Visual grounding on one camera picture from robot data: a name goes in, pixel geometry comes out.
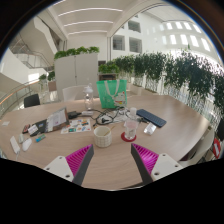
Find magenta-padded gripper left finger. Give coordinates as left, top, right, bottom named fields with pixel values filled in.
left=43, top=143, right=95, bottom=187

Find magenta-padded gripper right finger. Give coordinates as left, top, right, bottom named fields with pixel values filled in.
left=130, top=143, right=184, bottom=185

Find clear water bottle white cap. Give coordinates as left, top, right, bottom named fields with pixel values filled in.
left=123, top=106, right=140, bottom=141

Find cream patterned mug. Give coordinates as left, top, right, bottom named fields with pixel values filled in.
left=93, top=125, right=113, bottom=149

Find flat round red coaster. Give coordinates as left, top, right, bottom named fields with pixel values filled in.
left=120, top=131, right=138, bottom=143

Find colourful sticker sheet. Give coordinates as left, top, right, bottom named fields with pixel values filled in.
left=60, top=118, right=92, bottom=135

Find dark blue keyboard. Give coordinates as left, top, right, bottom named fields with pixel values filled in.
left=135, top=108, right=168, bottom=129

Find small teal packet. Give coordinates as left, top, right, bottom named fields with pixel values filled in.
left=34, top=133, right=47, bottom=143

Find black power adapter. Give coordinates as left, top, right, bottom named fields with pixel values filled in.
left=67, top=111, right=82, bottom=120

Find black flat case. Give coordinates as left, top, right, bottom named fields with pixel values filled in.
left=33, top=119, right=48, bottom=137

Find white computer mouse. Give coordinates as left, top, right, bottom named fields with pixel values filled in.
left=21, top=137, right=33, bottom=153

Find white card box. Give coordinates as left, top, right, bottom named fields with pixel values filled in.
left=27, top=124, right=39, bottom=136

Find red and black small box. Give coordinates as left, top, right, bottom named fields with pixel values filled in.
left=21, top=123, right=31, bottom=134

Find tall clear bottle white lid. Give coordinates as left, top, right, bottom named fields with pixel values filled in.
left=83, top=83, right=95, bottom=111

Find red and white sign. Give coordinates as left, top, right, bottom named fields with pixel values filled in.
left=212, top=137, right=222, bottom=160

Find green tote bag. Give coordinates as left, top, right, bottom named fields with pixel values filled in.
left=96, top=78, right=128, bottom=110

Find black chair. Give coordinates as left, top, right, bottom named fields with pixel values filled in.
left=23, top=93, right=41, bottom=109

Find white cabinet with plants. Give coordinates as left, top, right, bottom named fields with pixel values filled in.
left=53, top=45, right=100, bottom=101

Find planter with green plants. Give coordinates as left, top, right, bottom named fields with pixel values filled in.
left=38, top=70, right=57, bottom=93

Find row of green hedge plants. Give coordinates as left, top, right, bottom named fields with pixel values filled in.
left=114, top=49, right=224, bottom=116

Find wood-topped glass railing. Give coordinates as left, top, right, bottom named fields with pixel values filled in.
left=0, top=79, right=41, bottom=111

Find dark planter with plants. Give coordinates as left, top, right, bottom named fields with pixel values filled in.
left=98, top=61, right=121, bottom=82

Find ceiling light strips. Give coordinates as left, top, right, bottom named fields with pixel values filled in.
left=53, top=0, right=124, bottom=36

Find black tangled cables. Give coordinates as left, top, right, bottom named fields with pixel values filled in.
left=89, top=107, right=134, bottom=127

